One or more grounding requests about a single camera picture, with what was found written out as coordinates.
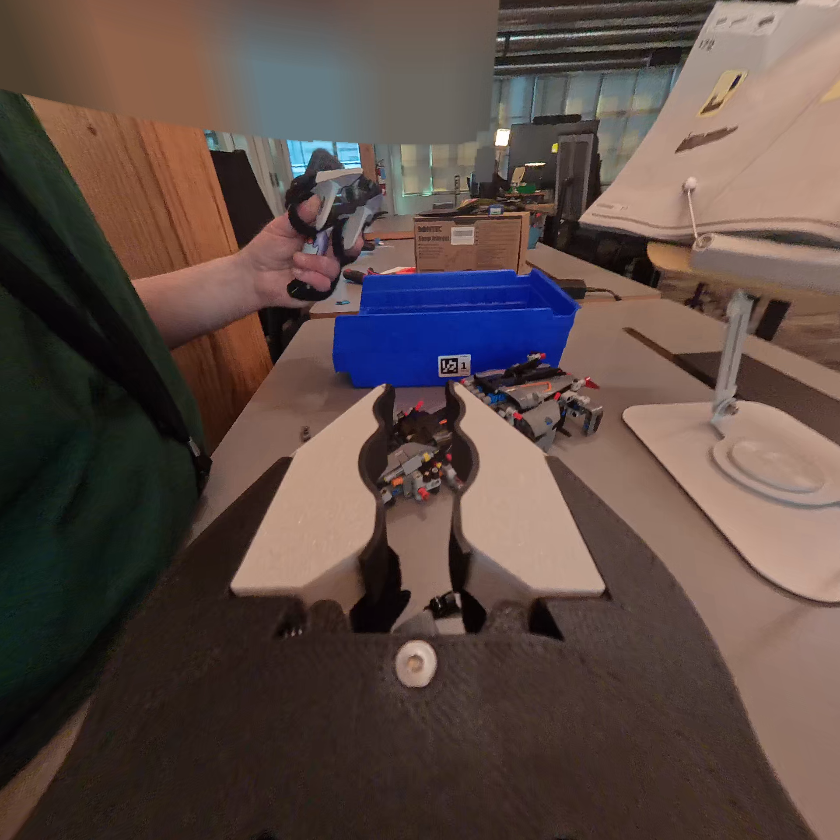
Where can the black computer monitor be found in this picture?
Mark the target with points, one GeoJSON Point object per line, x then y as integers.
{"type": "Point", "coordinates": [541, 151]}

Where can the open lego instruction booklet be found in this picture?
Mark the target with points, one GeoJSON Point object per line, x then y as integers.
{"type": "Point", "coordinates": [735, 131]}

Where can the person's left forearm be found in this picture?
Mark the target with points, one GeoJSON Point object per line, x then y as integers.
{"type": "Point", "coordinates": [190, 298]}

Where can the white metal book stand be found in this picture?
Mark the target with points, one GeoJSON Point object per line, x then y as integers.
{"type": "Point", "coordinates": [754, 459]}

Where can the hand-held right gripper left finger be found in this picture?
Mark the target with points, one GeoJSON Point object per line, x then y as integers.
{"type": "Point", "coordinates": [308, 518]}

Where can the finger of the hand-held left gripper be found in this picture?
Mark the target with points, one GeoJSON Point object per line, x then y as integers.
{"type": "Point", "coordinates": [331, 184]}
{"type": "Point", "coordinates": [358, 229]}

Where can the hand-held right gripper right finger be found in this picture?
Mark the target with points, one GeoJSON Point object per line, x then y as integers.
{"type": "Point", "coordinates": [525, 518]}

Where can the wooden partition panel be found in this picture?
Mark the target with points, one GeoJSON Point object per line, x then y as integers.
{"type": "Point", "coordinates": [164, 197]}

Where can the brown cardboard box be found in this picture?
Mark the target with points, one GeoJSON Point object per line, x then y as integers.
{"type": "Point", "coordinates": [469, 239]}

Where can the blue plastic bin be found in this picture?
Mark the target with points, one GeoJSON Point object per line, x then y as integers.
{"type": "Point", "coordinates": [453, 334]}

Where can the large grey lego model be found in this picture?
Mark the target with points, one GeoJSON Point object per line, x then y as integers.
{"type": "Point", "coordinates": [531, 400]}

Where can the person's left hand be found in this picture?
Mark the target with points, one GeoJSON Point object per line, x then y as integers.
{"type": "Point", "coordinates": [275, 262]}

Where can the person's green shirt torso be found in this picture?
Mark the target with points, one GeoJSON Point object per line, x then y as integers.
{"type": "Point", "coordinates": [72, 459]}

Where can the small grey lego sub-assembly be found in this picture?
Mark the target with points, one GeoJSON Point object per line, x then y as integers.
{"type": "Point", "coordinates": [417, 459]}

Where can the black power adapter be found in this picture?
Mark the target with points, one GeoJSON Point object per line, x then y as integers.
{"type": "Point", "coordinates": [572, 286]}

